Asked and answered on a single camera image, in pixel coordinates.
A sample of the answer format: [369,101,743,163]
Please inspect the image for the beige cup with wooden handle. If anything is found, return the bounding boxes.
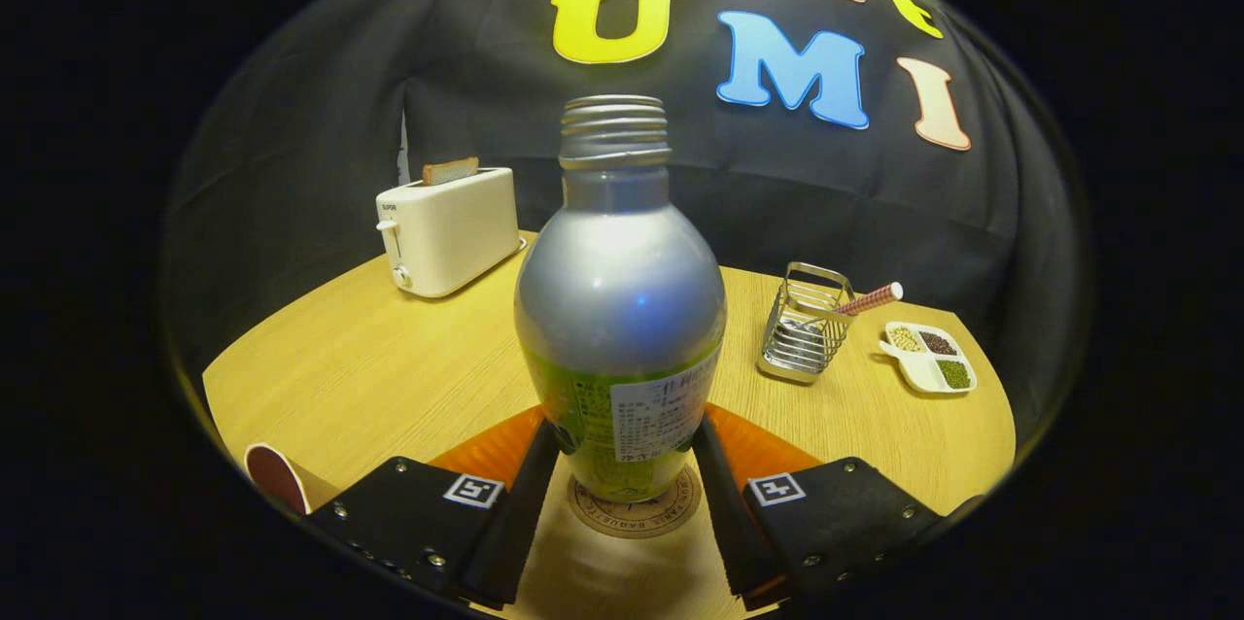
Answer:
[243,443,341,516]

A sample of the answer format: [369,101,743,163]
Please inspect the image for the metal wire holder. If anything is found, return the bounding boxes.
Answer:
[756,261,858,385]

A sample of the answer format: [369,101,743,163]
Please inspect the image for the red striped paper straw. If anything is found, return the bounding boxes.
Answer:
[831,282,905,318]

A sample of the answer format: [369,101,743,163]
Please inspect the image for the black backdrop cloth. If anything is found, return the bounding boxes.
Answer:
[160,0,1089,446]

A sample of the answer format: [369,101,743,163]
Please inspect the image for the round cork coaster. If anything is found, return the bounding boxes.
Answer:
[568,465,703,539]

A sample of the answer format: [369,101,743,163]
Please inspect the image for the white toaster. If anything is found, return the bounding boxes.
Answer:
[376,167,528,299]

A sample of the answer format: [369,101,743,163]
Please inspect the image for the white divided dish with beans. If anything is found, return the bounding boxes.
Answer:
[880,322,978,396]

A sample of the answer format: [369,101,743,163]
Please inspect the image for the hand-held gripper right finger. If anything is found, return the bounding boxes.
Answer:
[692,403,958,611]

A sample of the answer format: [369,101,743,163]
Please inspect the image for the toast slice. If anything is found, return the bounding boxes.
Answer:
[422,156,481,187]

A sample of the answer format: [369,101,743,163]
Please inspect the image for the silver juice bottle green label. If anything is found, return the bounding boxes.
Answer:
[514,95,728,504]

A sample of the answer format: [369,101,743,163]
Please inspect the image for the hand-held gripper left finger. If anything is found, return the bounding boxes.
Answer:
[306,406,563,611]

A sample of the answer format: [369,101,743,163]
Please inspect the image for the wooden table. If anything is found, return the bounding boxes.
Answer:
[201,231,1018,620]

